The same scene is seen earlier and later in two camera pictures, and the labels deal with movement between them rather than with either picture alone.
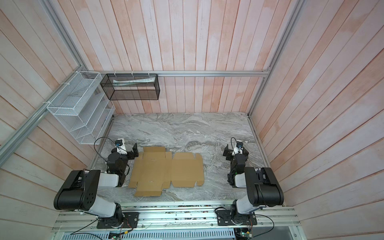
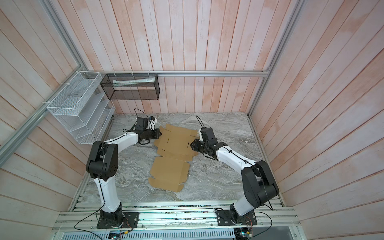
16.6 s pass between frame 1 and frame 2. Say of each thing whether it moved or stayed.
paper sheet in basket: stayed
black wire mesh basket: stayed
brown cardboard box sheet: moved
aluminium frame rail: stayed
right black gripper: moved
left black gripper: moved
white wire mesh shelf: stayed
